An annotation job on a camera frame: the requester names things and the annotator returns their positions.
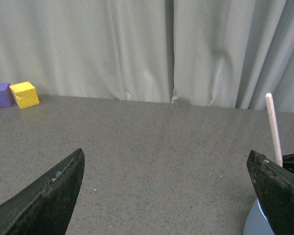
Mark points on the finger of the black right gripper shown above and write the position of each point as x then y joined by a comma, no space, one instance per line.
274,187

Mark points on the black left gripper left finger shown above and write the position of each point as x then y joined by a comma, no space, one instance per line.
45,207

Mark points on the pale wooden chopstick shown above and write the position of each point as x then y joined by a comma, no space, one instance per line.
274,128

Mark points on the blue cup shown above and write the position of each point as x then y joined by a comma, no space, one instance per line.
256,222

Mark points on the yellow foam cube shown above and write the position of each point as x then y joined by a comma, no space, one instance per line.
24,94

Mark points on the purple foam cube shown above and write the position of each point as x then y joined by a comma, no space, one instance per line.
6,97

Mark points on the white curtain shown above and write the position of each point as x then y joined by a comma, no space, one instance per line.
223,53

